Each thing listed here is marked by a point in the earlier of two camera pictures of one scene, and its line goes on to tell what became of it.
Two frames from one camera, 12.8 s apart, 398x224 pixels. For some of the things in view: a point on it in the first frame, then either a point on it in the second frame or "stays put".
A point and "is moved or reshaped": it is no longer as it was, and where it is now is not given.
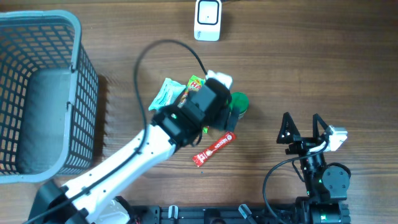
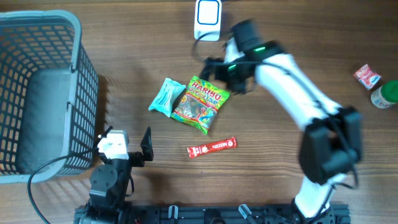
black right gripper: (303, 143) → (222, 71)
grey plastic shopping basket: (48, 98) stays put
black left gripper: (222, 124) → (137, 159)
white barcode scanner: (208, 20) stays put
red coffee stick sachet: (228, 137) is moved or reshaped
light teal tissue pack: (168, 93) stays put
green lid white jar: (240, 100) → (386, 95)
